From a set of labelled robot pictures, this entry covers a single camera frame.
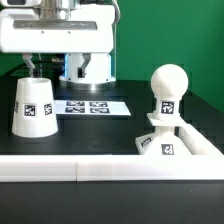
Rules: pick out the white lamp base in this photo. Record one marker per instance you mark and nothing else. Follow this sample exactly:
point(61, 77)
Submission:
point(163, 141)

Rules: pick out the white L-shaped wall fence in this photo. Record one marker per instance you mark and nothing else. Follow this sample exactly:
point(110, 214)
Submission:
point(205, 163)

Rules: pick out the white lamp shade cone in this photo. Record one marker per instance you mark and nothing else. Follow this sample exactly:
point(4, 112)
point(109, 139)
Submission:
point(34, 113)

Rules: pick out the white tag sheet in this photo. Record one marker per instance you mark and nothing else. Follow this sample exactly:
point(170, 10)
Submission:
point(109, 108)

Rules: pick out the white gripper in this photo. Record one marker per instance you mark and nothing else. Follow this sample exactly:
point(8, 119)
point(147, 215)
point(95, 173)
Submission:
point(89, 30)

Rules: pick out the white lamp bulb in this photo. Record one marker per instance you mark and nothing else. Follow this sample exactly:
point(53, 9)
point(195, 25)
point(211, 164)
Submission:
point(169, 83)

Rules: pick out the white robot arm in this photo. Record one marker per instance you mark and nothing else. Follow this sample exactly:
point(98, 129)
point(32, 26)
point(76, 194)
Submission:
point(101, 71)

